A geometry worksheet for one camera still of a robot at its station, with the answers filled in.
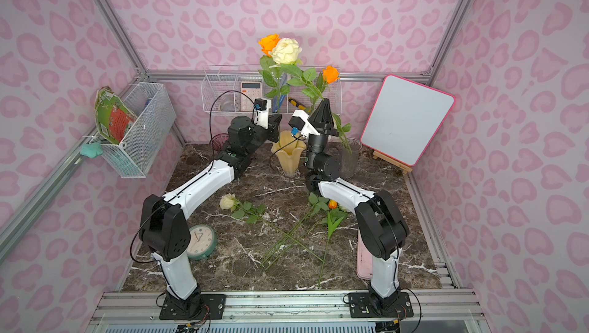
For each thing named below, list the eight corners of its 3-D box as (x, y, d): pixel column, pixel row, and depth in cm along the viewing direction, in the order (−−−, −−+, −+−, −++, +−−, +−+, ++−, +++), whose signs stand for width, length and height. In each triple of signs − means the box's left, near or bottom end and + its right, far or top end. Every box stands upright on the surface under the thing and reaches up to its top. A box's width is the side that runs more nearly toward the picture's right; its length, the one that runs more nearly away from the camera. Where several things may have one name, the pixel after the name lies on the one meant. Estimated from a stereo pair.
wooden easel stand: (371, 159, 115) (373, 153, 112) (372, 156, 116) (375, 149, 113) (409, 176, 108) (412, 170, 104) (410, 172, 109) (414, 166, 106)
